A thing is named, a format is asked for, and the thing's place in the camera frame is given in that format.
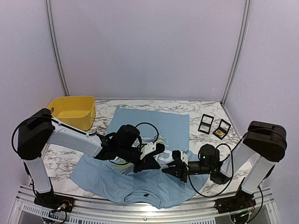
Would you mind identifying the yellow plastic basket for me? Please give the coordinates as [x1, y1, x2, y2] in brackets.
[47, 96, 96, 131]

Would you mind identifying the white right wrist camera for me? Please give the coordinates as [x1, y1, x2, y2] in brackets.
[172, 150, 188, 165]

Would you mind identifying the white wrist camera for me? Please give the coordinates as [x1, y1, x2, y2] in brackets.
[172, 150, 188, 165]
[140, 142, 165, 160]

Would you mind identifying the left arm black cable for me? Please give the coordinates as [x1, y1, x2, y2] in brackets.
[11, 115, 161, 168]

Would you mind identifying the left aluminium corner post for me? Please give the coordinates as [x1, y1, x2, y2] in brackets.
[44, 0, 70, 96]

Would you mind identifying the black brooch box lid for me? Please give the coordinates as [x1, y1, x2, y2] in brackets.
[213, 119, 231, 140]

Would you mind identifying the right aluminium corner post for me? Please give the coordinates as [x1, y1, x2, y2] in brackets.
[221, 0, 252, 107]

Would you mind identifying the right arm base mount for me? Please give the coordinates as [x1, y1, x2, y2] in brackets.
[214, 196, 256, 214]

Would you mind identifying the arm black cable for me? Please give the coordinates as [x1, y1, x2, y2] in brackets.
[186, 143, 234, 198]
[11, 115, 161, 168]

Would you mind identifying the black brooch box base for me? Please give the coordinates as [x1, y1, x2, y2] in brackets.
[198, 114, 214, 134]

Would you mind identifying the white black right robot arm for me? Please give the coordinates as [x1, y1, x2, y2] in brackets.
[162, 121, 287, 213]

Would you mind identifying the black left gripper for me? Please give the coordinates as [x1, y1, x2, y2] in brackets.
[118, 145, 161, 174]

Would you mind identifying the aluminium front rail frame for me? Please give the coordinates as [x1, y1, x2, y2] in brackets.
[9, 184, 278, 224]

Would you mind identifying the aluminium corner post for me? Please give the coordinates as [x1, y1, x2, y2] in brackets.
[221, 0, 252, 107]
[44, 0, 70, 96]

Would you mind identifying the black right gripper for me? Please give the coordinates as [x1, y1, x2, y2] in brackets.
[162, 160, 213, 183]

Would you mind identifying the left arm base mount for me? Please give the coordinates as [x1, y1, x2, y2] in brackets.
[34, 193, 75, 212]

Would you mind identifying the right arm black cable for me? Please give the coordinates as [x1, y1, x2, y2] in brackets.
[186, 143, 234, 198]

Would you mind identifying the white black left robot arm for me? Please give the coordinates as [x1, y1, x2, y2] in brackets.
[12, 108, 165, 210]

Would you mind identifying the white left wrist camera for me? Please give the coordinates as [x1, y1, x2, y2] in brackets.
[140, 142, 165, 160]

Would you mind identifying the light blue printed t-shirt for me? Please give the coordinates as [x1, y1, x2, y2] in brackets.
[70, 108, 197, 209]

